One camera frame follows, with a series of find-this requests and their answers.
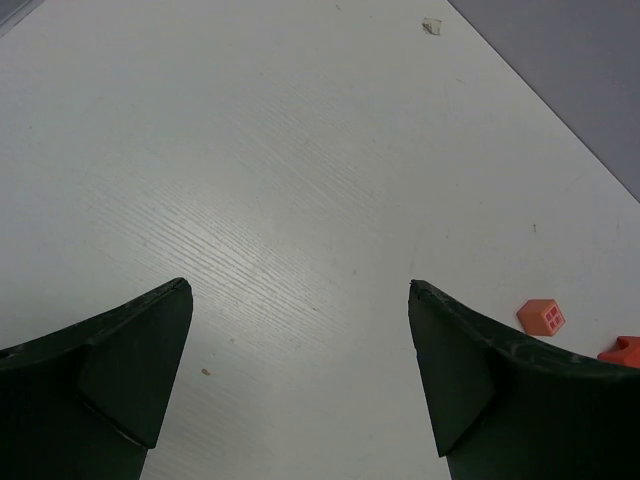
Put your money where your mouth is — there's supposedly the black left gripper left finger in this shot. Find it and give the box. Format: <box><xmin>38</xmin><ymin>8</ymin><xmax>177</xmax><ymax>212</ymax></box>
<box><xmin>1</xmin><ymin>278</ymin><xmax>193</xmax><ymax>479</ymax></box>

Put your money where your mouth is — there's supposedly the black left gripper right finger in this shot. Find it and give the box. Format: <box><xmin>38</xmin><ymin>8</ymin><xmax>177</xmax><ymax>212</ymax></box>
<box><xmin>408</xmin><ymin>280</ymin><xmax>639</xmax><ymax>479</ymax></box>

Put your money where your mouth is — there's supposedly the red-orange rectangular block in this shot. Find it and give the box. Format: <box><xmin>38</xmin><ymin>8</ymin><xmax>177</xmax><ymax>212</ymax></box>
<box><xmin>598</xmin><ymin>336</ymin><xmax>640</xmax><ymax>368</ymax></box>

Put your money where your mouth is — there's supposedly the orange cube with window print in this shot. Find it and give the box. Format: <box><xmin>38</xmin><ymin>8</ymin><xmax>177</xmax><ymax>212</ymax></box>
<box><xmin>516</xmin><ymin>299</ymin><xmax>566</xmax><ymax>337</ymax></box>

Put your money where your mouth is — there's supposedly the scrap of clear tape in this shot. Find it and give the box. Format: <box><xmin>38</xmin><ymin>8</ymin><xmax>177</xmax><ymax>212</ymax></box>
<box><xmin>422</xmin><ymin>17</ymin><xmax>442</xmax><ymax>36</ymax></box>

